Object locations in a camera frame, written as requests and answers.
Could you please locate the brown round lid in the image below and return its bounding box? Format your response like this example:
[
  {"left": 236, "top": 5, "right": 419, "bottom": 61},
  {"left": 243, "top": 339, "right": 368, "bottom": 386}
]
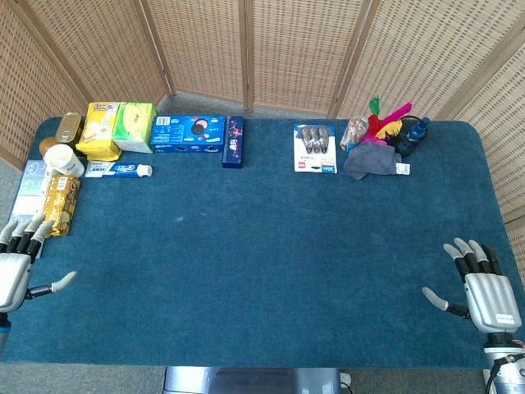
[{"left": 39, "top": 137, "right": 61, "bottom": 158}]

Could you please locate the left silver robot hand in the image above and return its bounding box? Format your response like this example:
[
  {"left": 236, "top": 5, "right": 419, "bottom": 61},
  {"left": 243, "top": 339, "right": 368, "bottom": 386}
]
[{"left": 0, "top": 213, "right": 79, "bottom": 314}]

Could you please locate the white paper cup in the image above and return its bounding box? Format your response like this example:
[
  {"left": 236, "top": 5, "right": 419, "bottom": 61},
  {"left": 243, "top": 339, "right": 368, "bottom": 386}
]
[{"left": 43, "top": 144, "right": 85, "bottom": 178}]

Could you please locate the blue table mat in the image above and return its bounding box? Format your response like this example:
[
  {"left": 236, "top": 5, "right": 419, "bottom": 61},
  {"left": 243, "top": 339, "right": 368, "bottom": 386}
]
[{"left": 0, "top": 116, "right": 516, "bottom": 370}]

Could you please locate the blue Oreo cookie box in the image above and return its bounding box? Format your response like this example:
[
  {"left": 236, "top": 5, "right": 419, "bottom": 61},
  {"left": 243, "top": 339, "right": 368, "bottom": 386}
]
[{"left": 150, "top": 114, "right": 227, "bottom": 154}]

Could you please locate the woven bamboo folding screen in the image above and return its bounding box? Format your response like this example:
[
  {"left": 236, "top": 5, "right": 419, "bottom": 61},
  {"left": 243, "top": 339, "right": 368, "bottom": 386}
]
[{"left": 0, "top": 0, "right": 525, "bottom": 288}]

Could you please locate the marker pen blister pack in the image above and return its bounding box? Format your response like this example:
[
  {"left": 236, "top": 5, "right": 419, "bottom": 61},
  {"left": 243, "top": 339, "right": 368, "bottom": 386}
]
[{"left": 292, "top": 123, "right": 339, "bottom": 175}]

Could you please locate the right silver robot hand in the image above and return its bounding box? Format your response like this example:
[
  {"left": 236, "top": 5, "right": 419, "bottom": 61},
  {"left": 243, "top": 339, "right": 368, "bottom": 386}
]
[{"left": 422, "top": 237, "right": 523, "bottom": 335}]

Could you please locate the blue black bottle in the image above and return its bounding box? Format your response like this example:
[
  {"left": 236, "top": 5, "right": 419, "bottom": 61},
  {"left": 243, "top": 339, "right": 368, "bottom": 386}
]
[{"left": 393, "top": 115, "right": 431, "bottom": 158}]

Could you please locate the green tissue pack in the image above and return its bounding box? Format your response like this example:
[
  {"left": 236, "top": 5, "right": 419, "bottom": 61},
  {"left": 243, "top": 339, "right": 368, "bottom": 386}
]
[{"left": 112, "top": 102, "right": 158, "bottom": 154}]

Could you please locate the dark blue narrow box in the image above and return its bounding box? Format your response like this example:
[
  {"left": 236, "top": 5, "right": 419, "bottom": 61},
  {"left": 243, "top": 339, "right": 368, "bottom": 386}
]
[{"left": 221, "top": 116, "right": 244, "bottom": 169}]

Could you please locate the grey folded cloth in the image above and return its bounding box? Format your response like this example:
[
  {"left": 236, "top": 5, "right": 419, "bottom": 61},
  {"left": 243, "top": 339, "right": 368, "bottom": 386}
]
[{"left": 343, "top": 141, "right": 412, "bottom": 181}]

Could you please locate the blue white toothpaste tube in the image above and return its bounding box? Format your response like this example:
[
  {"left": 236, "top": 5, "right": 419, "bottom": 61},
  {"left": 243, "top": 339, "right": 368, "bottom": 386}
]
[{"left": 84, "top": 160, "right": 153, "bottom": 179}]

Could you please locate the yellow biscuit package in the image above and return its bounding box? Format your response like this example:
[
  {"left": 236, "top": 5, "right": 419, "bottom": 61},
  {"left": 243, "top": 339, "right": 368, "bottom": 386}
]
[{"left": 75, "top": 102, "right": 122, "bottom": 162}]

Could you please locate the colourful feather shuttlecock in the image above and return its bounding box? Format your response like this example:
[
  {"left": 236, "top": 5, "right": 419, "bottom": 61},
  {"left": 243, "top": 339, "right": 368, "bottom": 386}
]
[{"left": 360, "top": 95, "right": 413, "bottom": 145}]

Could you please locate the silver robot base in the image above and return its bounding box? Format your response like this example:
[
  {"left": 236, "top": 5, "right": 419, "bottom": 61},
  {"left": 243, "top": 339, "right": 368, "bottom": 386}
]
[{"left": 162, "top": 366, "right": 343, "bottom": 394}]

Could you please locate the white light blue tissue pack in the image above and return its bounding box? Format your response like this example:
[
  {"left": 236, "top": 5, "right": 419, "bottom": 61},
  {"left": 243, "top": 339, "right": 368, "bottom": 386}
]
[{"left": 7, "top": 159, "right": 54, "bottom": 260}]

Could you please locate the gold snack package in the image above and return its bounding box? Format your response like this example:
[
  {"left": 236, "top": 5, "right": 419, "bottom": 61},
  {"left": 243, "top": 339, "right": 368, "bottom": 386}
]
[{"left": 42, "top": 175, "right": 81, "bottom": 239}]

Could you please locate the gold tin can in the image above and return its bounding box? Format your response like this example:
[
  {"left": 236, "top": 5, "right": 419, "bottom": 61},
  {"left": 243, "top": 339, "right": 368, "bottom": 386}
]
[{"left": 54, "top": 112, "right": 84, "bottom": 145}]

